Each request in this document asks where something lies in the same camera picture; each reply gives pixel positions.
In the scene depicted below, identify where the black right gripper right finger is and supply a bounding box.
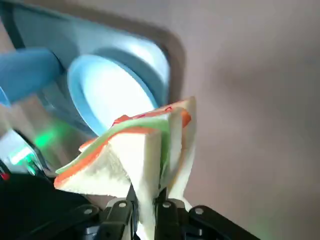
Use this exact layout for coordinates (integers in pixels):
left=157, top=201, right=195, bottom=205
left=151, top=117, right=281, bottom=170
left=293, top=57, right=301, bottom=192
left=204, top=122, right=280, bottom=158
left=154, top=189, right=253, bottom=240

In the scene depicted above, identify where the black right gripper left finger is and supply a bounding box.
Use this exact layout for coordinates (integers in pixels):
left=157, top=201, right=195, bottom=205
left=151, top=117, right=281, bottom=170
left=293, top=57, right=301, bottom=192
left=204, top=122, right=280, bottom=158
left=67, top=186, right=138, bottom=240

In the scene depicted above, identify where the triangular sandwich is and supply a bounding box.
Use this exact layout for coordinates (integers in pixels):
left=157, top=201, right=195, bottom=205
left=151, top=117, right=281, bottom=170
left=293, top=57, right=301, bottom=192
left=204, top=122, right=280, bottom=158
left=53, top=96, right=198, bottom=240

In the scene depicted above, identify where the pale blue round plate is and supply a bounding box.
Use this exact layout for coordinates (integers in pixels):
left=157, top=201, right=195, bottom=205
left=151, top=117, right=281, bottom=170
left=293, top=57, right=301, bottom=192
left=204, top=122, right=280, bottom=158
left=66, top=55, right=161, bottom=138

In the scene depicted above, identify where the blue cup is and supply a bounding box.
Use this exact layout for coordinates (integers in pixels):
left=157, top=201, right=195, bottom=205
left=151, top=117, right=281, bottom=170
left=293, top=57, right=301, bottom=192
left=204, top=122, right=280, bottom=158
left=0, top=48, right=63, bottom=108

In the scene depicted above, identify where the grey rectangular tray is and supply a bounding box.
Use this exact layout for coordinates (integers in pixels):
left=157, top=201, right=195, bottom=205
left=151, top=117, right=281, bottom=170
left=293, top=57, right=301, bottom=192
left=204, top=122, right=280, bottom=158
left=0, top=0, right=176, bottom=141

